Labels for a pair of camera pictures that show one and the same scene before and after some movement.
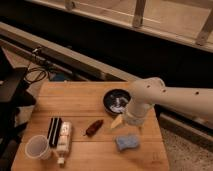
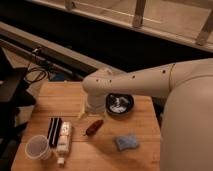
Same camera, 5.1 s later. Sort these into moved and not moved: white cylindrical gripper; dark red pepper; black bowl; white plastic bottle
Moved: white cylindrical gripper
Not moved: dark red pepper; white plastic bottle; black bowl
